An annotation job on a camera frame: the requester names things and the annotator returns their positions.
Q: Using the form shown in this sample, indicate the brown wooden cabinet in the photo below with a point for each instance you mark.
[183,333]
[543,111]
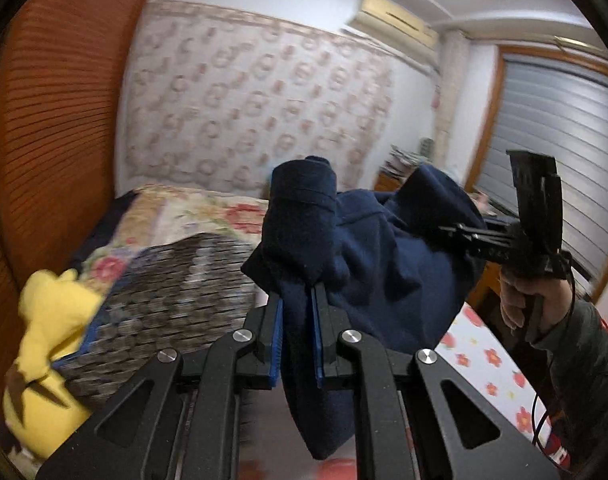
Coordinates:
[386,182]

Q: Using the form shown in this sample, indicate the brown louvered wooden wardrobe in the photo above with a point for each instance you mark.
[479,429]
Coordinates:
[59,135]

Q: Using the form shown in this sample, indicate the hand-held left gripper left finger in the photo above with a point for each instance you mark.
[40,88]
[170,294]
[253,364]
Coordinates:
[278,345]

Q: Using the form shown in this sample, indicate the beige wall air conditioner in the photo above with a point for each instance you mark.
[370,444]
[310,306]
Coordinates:
[393,20]

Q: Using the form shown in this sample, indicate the person's right hand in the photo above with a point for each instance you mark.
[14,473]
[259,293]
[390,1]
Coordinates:
[556,305]

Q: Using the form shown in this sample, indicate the navy printed t-shirt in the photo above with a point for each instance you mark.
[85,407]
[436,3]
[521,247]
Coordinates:
[373,260]

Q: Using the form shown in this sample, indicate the person's right forearm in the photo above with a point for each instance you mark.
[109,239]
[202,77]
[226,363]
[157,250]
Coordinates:
[583,360]

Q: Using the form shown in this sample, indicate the red white striped clothing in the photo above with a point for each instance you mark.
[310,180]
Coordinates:
[557,447]

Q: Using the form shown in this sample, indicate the beige tied window curtain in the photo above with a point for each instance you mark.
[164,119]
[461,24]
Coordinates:
[451,100]

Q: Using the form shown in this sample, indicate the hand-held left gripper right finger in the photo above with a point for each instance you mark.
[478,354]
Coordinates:
[318,345]

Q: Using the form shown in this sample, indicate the stack of newspapers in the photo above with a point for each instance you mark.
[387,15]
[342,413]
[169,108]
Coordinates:
[403,160]

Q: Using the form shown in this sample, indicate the beige large-flower bed cover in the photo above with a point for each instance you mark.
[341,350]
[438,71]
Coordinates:
[184,210]

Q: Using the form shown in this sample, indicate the white circle-patterned curtain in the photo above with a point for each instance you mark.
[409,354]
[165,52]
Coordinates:
[234,100]

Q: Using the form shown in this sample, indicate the yellow plush toy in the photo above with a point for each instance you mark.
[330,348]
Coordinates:
[39,360]

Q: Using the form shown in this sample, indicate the navy circle-patterned folded quilt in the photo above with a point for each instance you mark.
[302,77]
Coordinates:
[184,285]

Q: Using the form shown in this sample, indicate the dark navy bed blanket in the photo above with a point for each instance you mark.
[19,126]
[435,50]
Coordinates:
[96,230]

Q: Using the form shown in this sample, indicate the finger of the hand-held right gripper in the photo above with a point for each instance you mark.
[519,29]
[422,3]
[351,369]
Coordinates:
[483,250]
[473,231]

